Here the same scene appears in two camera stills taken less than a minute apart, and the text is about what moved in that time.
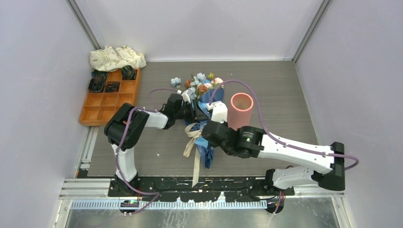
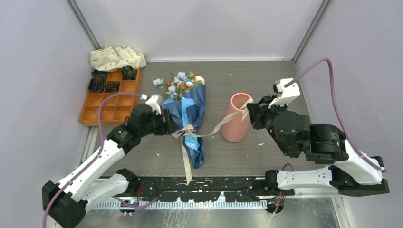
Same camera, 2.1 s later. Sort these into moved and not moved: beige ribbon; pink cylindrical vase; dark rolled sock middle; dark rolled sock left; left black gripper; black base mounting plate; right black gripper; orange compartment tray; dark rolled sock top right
Moved: left black gripper; beige ribbon; right black gripper
Not moved: orange compartment tray; black base mounting plate; dark rolled sock middle; dark rolled sock top right; pink cylindrical vase; dark rolled sock left
